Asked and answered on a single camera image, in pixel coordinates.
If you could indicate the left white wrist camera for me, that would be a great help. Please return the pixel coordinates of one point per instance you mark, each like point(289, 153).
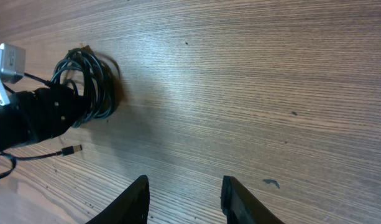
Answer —
point(12, 68)

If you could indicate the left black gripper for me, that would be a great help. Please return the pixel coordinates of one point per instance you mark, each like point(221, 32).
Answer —
point(34, 116)

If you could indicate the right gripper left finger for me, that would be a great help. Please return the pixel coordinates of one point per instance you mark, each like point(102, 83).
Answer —
point(130, 207)

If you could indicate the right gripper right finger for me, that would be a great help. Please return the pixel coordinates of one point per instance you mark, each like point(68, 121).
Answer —
point(240, 206)

